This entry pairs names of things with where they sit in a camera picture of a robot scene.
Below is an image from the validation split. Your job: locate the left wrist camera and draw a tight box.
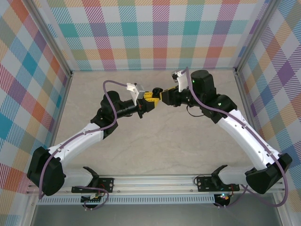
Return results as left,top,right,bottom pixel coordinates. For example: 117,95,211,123
126,82,146,106

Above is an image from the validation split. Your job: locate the slotted grey cable duct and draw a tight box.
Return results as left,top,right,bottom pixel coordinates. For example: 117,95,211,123
39,194,216,205

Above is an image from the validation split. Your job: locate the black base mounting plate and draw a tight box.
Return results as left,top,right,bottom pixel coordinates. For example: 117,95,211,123
71,178,115,194
196,176,240,193

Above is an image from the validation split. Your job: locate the aluminium corner post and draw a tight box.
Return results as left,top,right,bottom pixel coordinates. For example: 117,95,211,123
234,0,281,74
27,0,73,77

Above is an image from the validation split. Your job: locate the purple cable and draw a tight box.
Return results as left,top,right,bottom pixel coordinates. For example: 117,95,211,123
38,80,129,211
185,67,289,209

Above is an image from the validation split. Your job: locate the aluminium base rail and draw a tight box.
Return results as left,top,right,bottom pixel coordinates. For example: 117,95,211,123
25,174,285,195

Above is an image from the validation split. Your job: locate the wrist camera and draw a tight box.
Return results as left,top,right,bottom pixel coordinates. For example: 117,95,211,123
126,82,146,106
171,70,189,93

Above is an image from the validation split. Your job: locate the small controller circuit board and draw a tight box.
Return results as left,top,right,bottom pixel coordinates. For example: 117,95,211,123
215,193,232,202
81,192,104,204

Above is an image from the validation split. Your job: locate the aluminium side rail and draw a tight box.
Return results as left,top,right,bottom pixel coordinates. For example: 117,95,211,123
41,72,74,177
234,70,269,151

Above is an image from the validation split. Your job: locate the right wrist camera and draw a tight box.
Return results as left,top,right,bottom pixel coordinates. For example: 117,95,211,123
171,70,189,93

